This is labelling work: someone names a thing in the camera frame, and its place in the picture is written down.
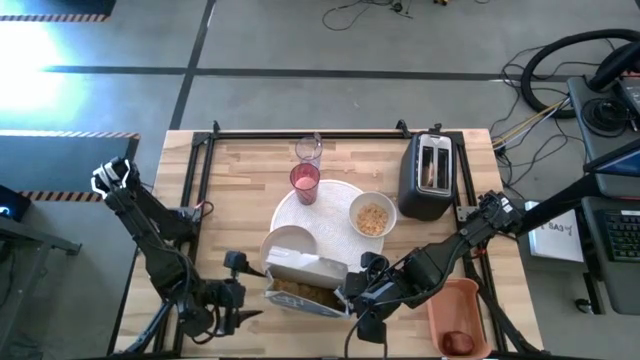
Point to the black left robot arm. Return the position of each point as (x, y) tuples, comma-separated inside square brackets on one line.
[(160, 255)]

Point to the cream ceramic plate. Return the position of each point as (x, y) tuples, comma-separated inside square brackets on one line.
[(290, 240)]

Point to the red apple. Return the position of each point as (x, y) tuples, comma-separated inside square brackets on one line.
[(457, 344)]

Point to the black two-slot toaster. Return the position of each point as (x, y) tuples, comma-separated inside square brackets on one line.
[(410, 190)]

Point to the grey side desk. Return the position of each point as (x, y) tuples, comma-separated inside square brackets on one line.
[(580, 130)]

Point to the white ceramic bowl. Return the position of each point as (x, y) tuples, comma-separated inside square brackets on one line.
[(372, 198)]

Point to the black hazard-edged floor mat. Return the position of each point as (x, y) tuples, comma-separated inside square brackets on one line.
[(60, 165)]

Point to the clear plastic tumbler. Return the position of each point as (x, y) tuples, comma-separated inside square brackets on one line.
[(307, 149)]

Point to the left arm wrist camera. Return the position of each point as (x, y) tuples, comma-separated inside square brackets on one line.
[(236, 261)]

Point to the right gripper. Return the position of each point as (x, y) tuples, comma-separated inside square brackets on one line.
[(380, 295)]

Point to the black keyboard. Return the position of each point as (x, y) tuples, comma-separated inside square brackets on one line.
[(625, 235)]

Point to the open laptop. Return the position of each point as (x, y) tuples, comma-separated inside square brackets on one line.
[(620, 165)]

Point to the white paper sheet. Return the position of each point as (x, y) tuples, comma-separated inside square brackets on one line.
[(555, 245)]

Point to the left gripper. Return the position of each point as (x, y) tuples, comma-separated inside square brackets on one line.
[(220, 307)]

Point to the white woven round placemat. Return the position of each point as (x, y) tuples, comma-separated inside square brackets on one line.
[(330, 220)]

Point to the pink faceted plastic tumbler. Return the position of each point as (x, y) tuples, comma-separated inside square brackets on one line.
[(305, 182)]

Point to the black side cart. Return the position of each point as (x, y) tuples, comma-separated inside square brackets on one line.
[(12, 205)]

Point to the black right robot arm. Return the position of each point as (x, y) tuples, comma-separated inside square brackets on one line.
[(440, 260)]

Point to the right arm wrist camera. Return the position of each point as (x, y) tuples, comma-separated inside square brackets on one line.
[(374, 262)]

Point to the golden cereal flakes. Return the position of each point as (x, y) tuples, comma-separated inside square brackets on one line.
[(372, 220), (300, 290)]

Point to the orange plastic tray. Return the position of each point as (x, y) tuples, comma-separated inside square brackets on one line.
[(450, 310)]

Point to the blue and yellow cereal box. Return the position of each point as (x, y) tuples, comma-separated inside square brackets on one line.
[(305, 267)]

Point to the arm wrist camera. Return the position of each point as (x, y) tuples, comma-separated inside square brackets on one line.
[(374, 262), (236, 261)]

